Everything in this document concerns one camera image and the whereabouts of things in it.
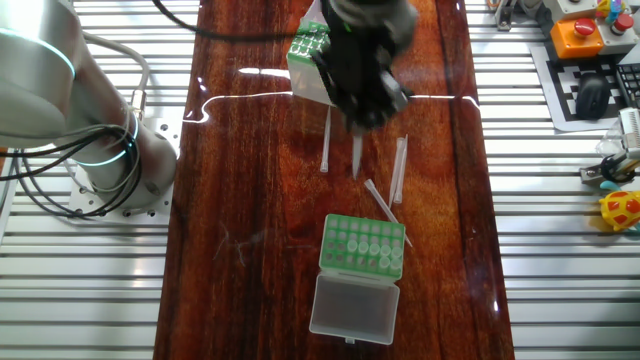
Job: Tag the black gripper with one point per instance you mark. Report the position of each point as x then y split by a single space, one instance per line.
357 55

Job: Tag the green clear pipette tip box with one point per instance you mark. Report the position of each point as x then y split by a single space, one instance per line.
305 75
355 310

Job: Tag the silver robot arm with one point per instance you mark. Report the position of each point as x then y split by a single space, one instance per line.
155 165

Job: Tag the glossy brown wooden board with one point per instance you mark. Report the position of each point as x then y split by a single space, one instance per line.
280 200

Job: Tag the orange emergency stop box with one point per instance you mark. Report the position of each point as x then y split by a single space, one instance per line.
570 45

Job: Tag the grey control button box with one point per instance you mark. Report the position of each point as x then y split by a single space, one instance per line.
570 10

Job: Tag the black computer mouse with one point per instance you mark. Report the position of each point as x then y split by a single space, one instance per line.
592 97

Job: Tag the grey emergency stop box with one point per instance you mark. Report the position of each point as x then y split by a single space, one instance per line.
615 42

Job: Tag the small colourful plastic toy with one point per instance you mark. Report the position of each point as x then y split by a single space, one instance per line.
607 9

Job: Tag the black keyboard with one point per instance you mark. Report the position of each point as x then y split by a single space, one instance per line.
631 85

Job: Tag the yellow orange turtle toy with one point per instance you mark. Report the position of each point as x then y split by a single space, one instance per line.
622 210

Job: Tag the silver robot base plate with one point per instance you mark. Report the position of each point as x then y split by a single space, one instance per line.
167 135

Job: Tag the small silver metal bracket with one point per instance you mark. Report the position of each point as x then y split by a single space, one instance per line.
590 173

